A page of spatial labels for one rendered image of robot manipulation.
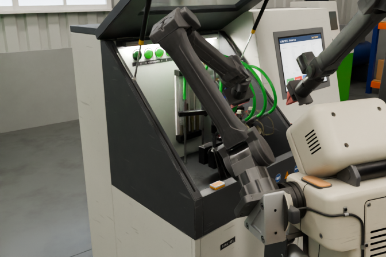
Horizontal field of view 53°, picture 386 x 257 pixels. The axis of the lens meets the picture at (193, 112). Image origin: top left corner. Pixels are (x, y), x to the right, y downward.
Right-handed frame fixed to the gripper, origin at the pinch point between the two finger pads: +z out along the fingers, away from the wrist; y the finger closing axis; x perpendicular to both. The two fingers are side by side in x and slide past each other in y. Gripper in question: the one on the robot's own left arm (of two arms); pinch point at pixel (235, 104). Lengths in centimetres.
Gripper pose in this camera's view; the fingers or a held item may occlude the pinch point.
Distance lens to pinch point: 152.0
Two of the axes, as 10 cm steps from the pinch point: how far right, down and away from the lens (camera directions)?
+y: -9.3, 3.1, -2.1
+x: 3.7, 8.4, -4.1
